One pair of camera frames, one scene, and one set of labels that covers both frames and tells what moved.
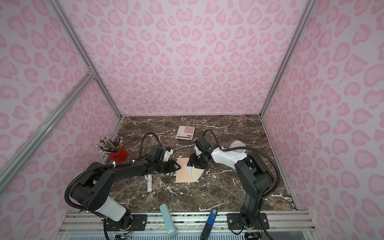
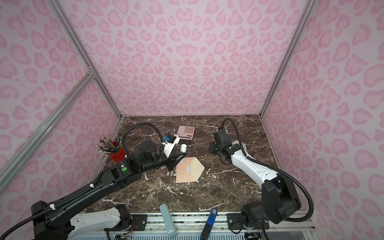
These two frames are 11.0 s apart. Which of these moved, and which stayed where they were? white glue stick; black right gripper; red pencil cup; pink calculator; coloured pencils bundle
Moved: black right gripper; white glue stick
Stayed: coloured pencils bundle; red pencil cup; pink calculator
